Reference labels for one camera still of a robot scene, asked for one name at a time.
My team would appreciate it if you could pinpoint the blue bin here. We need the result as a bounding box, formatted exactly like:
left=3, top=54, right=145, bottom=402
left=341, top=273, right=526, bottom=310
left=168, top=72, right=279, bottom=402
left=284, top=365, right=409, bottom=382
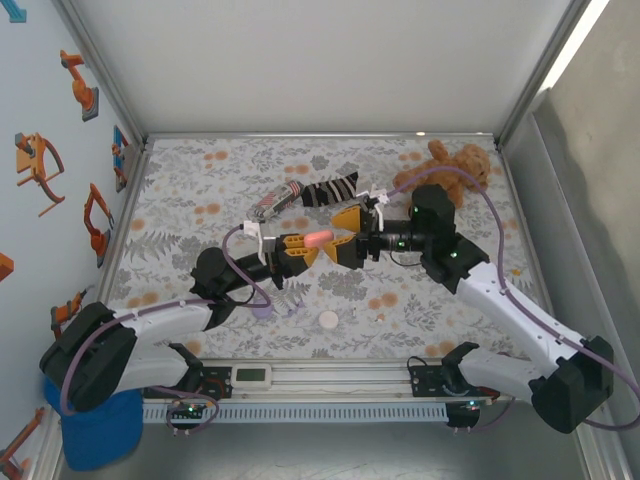
left=42, top=377, right=145, bottom=472

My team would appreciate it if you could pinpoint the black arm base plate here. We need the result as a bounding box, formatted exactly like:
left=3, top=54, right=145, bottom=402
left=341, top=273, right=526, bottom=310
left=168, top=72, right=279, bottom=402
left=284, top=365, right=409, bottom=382
left=167, top=362, right=234, bottom=401
left=408, top=355, right=501, bottom=404

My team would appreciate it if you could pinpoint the aluminium frame bar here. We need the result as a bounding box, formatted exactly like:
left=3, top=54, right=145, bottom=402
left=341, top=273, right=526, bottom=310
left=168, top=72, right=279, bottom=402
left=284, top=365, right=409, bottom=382
left=144, top=131, right=501, bottom=142
left=94, top=142, right=154, bottom=331
left=497, top=144, right=566, bottom=359

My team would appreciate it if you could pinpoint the white slotted cable duct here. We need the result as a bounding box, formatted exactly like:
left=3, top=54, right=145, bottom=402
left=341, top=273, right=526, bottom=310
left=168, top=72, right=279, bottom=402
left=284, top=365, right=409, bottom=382
left=142, top=402, right=449, bottom=424

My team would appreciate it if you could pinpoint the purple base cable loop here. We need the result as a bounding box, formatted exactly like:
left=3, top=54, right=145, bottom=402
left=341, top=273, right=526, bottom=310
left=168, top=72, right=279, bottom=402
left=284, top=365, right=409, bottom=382
left=447, top=399, right=516, bottom=434
left=166, top=397, right=222, bottom=437

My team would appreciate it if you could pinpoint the black white striped sock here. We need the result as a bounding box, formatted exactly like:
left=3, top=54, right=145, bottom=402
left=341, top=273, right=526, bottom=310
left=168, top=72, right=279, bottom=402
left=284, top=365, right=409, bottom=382
left=299, top=171, right=362, bottom=209

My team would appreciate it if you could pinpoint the white digital display unit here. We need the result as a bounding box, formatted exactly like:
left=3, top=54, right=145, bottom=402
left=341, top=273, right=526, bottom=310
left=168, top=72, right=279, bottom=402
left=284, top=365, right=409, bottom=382
left=229, top=363, right=273, bottom=390

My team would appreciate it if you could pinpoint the orange frame wall sticker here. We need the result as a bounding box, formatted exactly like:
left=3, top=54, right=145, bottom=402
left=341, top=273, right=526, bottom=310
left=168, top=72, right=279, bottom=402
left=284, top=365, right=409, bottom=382
left=0, top=407, right=46, bottom=480

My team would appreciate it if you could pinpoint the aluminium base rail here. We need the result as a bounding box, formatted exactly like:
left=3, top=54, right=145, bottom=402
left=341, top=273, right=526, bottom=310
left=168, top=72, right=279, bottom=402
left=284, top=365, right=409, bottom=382
left=199, top=358, right=416, bottom=401

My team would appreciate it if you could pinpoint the aluminium frame post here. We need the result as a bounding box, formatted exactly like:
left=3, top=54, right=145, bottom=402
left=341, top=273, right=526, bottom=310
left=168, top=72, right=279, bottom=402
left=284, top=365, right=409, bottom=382
left=52, top=0, right=151, bottom=151
left=492, top=0, right=599, bottom=151
left=567, top=399, right=634, bottom=480

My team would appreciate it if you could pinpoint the brown teddy bear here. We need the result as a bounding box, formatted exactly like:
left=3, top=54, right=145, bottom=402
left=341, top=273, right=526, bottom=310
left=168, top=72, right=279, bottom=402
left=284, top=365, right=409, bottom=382
left=392, top=138, right=492, bottom=210

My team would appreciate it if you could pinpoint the orange claw gripper sticker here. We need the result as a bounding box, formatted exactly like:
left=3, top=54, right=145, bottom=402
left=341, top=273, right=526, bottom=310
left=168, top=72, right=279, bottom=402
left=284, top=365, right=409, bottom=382
left=13, top=132, right=66, bottom=217

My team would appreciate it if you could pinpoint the blue orange gantry sticker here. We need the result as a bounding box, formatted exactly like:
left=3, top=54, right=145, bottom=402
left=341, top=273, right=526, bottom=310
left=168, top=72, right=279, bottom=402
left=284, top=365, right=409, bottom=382
left=110, top=124, right=132, bottom=194

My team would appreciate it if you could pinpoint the blue shape wall sticker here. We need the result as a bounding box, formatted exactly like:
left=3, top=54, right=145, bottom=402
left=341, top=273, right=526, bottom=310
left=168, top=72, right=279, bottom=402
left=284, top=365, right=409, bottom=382
left=0, top=0, right=29, bottom=24

